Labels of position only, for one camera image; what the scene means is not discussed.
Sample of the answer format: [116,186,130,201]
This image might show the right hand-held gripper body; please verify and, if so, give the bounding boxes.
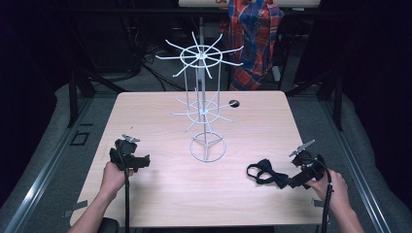
[289,139,326,183]

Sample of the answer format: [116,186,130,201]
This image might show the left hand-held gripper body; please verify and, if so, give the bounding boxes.
[109,134,141,173]

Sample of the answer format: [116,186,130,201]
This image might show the black bow tie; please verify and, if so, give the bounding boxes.
[246,157,291,190]

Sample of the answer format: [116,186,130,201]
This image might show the person's left hand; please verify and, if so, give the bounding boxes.
[100,160,135,196]

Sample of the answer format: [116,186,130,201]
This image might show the person's right hand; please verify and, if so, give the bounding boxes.
[305,169,350,213]

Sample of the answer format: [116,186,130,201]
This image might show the black chair seat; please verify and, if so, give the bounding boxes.
[96,216,120,233]

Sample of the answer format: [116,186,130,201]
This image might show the black metal stand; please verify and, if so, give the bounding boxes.
[66,66,127,129]
[285,69,345,132]

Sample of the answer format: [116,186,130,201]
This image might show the grey tape strip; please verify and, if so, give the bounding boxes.
[61,199,89,218]

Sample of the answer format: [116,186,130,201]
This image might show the red blue plaid cloth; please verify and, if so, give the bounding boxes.
[219,0,286,92]

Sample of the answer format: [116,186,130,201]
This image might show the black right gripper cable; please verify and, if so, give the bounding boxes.
[311,158,334,233]

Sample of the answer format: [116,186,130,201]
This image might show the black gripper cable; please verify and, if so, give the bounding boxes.
[118,147,131,233]
[311,158,334,233]

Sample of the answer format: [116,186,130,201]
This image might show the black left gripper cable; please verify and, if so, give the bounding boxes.
[118,147,131,233]

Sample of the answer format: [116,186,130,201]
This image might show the white wire display rack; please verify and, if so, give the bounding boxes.
[154,30,245,163]

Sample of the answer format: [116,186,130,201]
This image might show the black floor cables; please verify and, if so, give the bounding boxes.
[120,13,188,92]

